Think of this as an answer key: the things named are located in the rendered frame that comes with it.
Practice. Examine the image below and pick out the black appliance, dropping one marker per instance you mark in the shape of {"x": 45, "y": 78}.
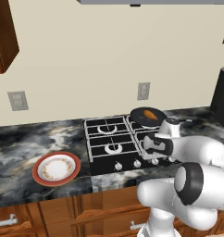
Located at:
{"x": 222, "y": 98}

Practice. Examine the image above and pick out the black gas hob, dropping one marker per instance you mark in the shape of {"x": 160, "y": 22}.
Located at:
{"x": 110, "y": 154}

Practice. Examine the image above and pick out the brown wooden drawer front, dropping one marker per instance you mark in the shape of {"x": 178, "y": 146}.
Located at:
{"x": 104, "y": 223}
{"x": 223, "y": 227}
{"x": 21, "y": 228}

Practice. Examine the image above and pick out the brown croissant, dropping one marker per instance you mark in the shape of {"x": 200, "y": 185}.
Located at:
{"x": 151, "y": 115}

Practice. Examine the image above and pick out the grey wall socket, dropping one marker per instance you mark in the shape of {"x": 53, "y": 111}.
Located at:
{"x": 143, "y": 91}
{"x": 18, "y": 101}

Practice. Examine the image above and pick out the black frying pan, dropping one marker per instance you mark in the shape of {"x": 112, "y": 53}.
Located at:
{"x": 138, "y": 117}

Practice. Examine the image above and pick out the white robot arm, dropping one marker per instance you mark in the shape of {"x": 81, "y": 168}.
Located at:
{"x": 203, "y": 182}

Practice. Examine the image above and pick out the red rimmed white plate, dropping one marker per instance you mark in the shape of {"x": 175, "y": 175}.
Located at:
{"x": 56, "y": 169}

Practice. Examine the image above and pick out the grey extractor hood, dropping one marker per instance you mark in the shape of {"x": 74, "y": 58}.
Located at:
{"x": 154, "y": 2}

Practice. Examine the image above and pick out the silver hob knob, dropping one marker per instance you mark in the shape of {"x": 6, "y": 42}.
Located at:
{"x": 118, "y": 166}
{"x": 137, "y": 163}
{"x": 171, "y": 159}
{"x": 155, "y": 161}

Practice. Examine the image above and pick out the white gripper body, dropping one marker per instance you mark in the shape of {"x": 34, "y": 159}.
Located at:
{"x": 148, "y": 147}

